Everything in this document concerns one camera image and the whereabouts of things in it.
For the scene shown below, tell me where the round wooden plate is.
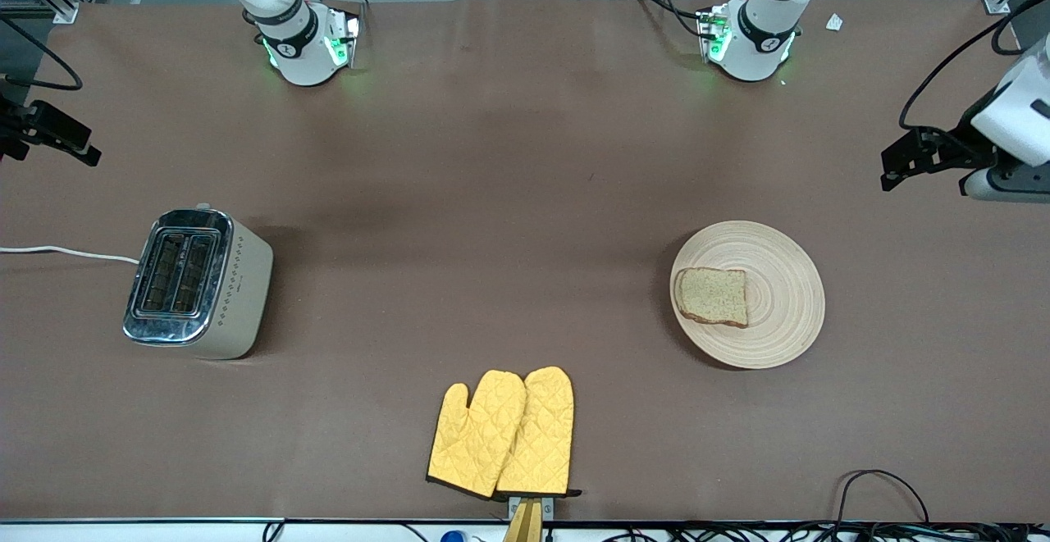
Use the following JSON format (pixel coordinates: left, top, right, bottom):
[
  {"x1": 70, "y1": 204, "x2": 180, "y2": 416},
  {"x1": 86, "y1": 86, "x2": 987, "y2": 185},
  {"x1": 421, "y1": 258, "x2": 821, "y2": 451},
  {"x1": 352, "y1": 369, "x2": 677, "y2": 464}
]
[{"x1": 669, "y1": 221, "x2": 826, "y2": 370}]

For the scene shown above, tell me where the slice of bread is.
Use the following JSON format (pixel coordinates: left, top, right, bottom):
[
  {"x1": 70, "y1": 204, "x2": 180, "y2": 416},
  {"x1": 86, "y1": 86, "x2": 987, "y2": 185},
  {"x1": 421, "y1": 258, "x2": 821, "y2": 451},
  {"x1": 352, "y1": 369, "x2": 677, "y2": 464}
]
[{"x1": 674, "y1": 267, "x2": 750, "y2": 329}]

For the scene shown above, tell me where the cream and chrome toaster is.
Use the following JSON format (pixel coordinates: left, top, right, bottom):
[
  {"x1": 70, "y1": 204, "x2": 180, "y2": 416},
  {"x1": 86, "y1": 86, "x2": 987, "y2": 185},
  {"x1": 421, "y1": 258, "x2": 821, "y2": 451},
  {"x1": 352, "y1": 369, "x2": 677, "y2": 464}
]
[{"x1": 123, "y1": 204, "x2": 274, "y2": 360}]

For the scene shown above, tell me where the large table cover mat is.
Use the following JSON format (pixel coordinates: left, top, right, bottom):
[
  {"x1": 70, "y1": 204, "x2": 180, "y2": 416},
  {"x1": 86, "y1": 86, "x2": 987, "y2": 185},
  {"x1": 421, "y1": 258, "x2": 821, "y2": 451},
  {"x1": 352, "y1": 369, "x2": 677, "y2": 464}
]
[{"x1": 0, "y1": 0, "x2": 1050, "y2": 522}]

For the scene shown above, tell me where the yellow quilted oven mitt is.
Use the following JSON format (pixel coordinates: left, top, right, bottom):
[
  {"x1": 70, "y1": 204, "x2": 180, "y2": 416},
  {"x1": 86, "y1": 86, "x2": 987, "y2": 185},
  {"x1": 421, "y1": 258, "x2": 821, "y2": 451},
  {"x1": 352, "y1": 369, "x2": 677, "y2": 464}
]
[
  {"x1": 427, "y1": 370, "x2": 527, "y2": 500},
  {"x1": 495, "y1": 366, "x2": 583, "y2": 499}
]

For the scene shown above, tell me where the wooden stick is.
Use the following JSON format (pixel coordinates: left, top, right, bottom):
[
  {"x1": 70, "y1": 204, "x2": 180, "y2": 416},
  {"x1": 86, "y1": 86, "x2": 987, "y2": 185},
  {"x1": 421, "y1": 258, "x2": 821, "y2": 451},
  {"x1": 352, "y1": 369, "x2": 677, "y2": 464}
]
[{"x1": 502, "y1": 499, "x2": 544, "y2": 542}]

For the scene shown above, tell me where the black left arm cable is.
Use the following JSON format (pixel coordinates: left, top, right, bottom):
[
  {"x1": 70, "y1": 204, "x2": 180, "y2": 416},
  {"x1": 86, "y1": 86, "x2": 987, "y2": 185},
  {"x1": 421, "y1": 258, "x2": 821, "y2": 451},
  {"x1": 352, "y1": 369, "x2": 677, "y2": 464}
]
[{"x1": 899, "y1": 0, "x2": 1050, "y2": 133}]

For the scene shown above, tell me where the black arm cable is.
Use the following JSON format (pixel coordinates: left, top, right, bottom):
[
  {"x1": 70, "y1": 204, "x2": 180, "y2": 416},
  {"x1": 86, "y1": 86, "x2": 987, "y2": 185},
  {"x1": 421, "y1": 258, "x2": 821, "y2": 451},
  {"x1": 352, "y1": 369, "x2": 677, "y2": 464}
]
[
  {"x1": 899, "y1": 0, "x2": 1050, "y2": 133},
  {"x1": 0, "y1": 16, "x2": 84, "y2": 92}
]

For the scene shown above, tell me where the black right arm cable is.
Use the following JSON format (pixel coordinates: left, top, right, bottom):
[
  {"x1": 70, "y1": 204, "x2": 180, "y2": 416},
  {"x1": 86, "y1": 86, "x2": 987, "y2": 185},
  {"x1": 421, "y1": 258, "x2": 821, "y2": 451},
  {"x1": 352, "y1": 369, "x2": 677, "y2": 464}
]
[{"x1": 0, "y1": 16, "x2": 84, "y2": 92}]

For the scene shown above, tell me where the white toaster power cable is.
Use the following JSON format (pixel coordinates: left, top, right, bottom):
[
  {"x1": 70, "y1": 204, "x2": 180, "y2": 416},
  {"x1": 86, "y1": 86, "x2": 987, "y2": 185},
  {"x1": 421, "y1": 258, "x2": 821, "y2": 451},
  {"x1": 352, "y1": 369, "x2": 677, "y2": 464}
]
[{"x1": 0, "y1": 245, "x2": 142, "y2": 266}]

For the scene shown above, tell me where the left arm base connector bracket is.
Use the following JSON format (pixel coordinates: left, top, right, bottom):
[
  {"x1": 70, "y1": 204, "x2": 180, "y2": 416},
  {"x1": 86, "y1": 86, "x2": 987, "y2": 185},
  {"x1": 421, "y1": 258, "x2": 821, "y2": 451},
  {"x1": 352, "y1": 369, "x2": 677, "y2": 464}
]
[{"x1": 697, "y1": 5, "x2": 733, "y2": 65}]

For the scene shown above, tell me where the right arm base connector bracket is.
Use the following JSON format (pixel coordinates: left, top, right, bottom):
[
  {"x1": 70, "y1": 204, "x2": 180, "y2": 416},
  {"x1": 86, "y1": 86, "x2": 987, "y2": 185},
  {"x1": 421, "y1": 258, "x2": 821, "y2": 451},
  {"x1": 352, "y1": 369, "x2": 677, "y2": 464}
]
[{"x1": 324, "y1": 7, "x2": 362, "y2": 69}]

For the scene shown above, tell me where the black looped cable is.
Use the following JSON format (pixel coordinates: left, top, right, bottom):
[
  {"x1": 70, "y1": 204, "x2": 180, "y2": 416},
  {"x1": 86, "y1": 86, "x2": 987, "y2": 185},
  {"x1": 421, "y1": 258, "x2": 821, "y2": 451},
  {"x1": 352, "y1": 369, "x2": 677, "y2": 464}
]
[{"x1": 835, "y1": 469, "x2": 932, "y2": 526}]

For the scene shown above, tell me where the black cable bundle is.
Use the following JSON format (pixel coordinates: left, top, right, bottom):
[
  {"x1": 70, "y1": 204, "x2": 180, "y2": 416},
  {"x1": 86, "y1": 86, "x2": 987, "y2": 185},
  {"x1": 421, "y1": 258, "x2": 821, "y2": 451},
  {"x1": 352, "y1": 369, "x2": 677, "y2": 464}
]
[{"x1": 603, "y1": 522, "x2": 1050, "y2": 542}]

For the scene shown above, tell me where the small metal bracket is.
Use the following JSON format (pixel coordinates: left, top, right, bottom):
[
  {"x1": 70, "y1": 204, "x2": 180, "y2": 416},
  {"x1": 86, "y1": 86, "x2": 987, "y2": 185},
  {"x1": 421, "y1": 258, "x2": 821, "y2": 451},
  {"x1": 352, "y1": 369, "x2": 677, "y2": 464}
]
[{"x1": 509, "y1": 495, "x2": 555, "y2": 520}]

